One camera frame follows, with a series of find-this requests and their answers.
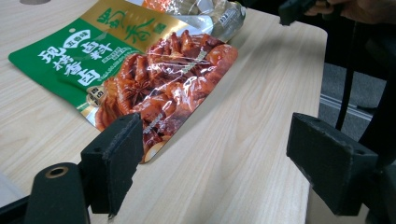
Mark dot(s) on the green and red food packet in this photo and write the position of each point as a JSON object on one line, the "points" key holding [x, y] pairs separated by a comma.
{"points": [[137, 77]]}

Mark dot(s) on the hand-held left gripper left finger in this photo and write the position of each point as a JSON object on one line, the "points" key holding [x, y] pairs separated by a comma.
{"points": [[115, 161]]}

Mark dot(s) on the black metal stand pole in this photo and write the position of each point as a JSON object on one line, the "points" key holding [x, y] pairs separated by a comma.
{"points": [[346, 74]]}

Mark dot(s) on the silver foil packet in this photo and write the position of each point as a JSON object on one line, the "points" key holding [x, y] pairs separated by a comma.
{"points": [[214, 15]]}

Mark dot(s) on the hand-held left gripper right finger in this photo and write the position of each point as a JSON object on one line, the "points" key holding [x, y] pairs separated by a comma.
{"points": [[327, 161]]}

